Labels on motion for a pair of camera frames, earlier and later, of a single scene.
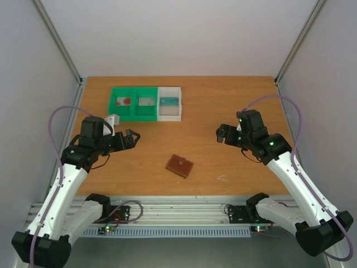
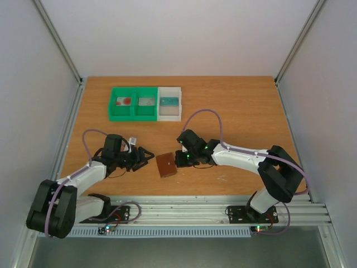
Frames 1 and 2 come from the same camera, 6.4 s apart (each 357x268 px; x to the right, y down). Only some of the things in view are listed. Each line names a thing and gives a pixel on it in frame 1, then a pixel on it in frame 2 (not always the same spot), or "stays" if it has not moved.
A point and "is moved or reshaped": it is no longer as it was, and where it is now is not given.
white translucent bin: (169, 113) stays
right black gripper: (225, 134) to (182, 158)
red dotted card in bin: (123, 101) stays
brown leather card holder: (179, 166) is moved or reshaped
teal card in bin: (169, 101) stays
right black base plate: (246, 214) stays
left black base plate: (119, 214) stays
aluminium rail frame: (177, 210) stays
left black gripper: (131, 144) to (138, 158)
